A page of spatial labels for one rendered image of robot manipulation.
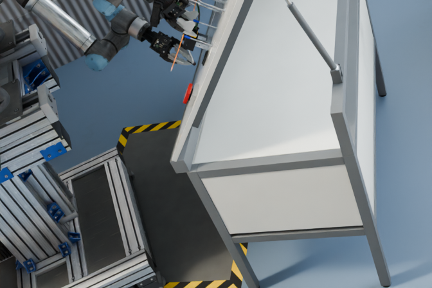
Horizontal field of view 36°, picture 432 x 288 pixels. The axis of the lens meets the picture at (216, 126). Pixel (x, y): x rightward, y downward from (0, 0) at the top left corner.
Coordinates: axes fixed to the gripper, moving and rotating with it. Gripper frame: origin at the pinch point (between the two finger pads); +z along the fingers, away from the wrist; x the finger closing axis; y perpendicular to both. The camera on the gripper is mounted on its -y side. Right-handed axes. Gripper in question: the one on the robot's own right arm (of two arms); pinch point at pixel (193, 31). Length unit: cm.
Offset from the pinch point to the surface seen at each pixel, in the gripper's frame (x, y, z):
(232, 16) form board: -29.1, 36.2, -8.4
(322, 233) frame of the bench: -34, -11, 83
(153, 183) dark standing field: 30, -124, 68
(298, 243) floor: -12, -49, 107
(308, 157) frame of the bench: -30, 13, 49
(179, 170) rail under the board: -33.0, -27.4, 24.6
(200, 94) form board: -30.9, 6.8, 5.3
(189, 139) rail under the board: -22.2, -22.8, 23.0
